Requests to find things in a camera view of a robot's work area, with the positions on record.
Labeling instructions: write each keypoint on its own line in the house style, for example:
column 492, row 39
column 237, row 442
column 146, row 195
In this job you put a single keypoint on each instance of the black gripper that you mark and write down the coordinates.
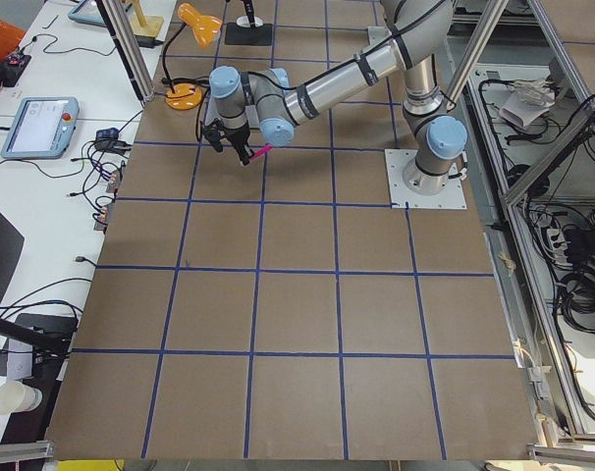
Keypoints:
column 239, row 138

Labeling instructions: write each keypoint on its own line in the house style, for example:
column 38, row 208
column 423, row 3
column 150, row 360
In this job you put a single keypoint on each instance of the pink highlighter pen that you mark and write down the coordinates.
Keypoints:
column 261, row 152

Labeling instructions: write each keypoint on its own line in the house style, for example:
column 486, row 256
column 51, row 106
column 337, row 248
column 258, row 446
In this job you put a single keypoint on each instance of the black mousepad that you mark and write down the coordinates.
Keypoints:
column 257, row 36

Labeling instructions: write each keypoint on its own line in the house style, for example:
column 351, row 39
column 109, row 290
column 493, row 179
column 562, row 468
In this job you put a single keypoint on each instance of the black power adapter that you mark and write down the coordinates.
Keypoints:
column 108, row 140

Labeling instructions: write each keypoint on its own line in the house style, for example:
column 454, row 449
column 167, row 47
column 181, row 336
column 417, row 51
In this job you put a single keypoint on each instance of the wooden stand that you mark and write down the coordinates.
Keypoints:
column 144, row 25

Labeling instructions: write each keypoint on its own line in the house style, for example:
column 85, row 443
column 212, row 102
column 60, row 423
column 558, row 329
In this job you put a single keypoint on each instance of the teach pendant tablet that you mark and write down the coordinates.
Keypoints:
column 88, row 12
column 42, row 129

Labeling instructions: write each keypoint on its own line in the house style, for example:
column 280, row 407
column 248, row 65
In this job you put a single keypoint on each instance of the white paper cup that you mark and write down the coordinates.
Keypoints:
column 16, row 397

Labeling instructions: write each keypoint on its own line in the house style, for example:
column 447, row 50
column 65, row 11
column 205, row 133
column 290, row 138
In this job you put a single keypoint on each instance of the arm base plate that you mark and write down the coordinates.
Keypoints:
column 409, row 188

